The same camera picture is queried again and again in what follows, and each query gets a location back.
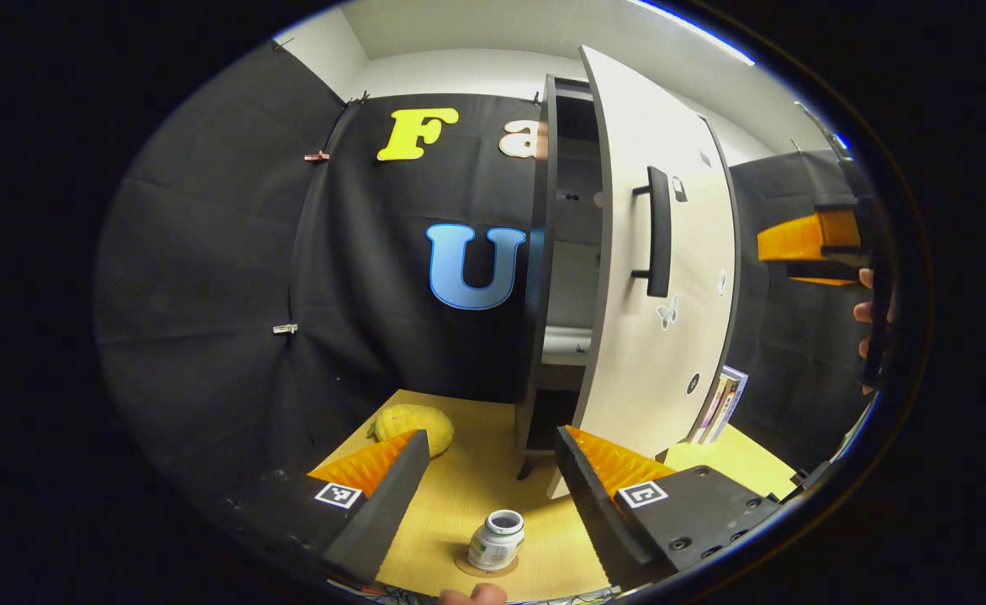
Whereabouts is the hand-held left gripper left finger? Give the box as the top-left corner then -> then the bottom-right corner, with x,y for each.
215,429 -> 431,587

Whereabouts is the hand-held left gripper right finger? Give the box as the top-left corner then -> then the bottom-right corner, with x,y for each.
554,424 -> 783,589

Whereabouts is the round brown coaster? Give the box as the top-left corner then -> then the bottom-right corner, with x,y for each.
455,550 -> 520,578

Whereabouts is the white bottle with green label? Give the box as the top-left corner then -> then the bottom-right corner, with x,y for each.
467,509 -> 526,571

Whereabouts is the black door handle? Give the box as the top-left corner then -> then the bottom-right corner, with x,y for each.
631,166 -> 674,299

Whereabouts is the beige cabinet door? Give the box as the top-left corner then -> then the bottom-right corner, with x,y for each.
547,45 -> 743,501

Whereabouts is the dark grey cabinet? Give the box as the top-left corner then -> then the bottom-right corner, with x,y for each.
515,74 -> 607,481

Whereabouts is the black backdrop cloth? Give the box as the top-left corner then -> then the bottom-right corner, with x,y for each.
93,38 -> 880,505

